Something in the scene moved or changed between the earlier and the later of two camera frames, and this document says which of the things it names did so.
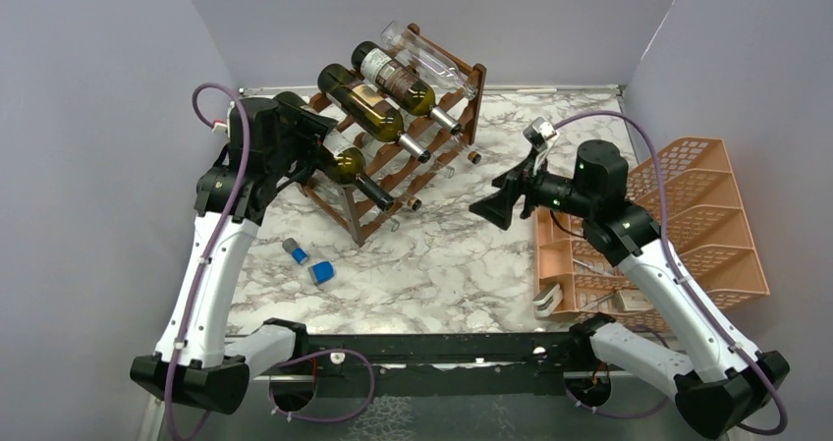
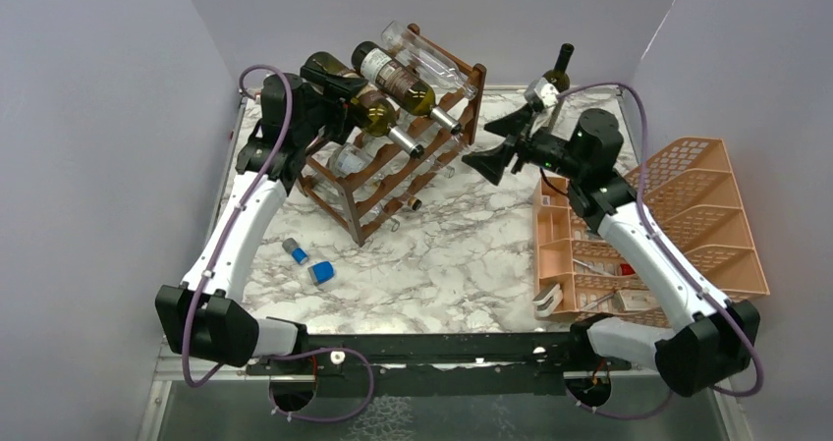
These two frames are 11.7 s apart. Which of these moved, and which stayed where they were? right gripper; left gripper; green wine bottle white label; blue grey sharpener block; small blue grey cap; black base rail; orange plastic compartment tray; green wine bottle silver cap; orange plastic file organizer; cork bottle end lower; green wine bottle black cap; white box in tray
Moved: green wine bottle silver cap; green wine bottle black cap; right gripper; left gripper
Stayed: white box in tray; orange plastic compartment tray; blue grey sharpener block; black base rail; green wine bottle white label; cork bottle end lower; small blue grey cap; orange plastic file organizer
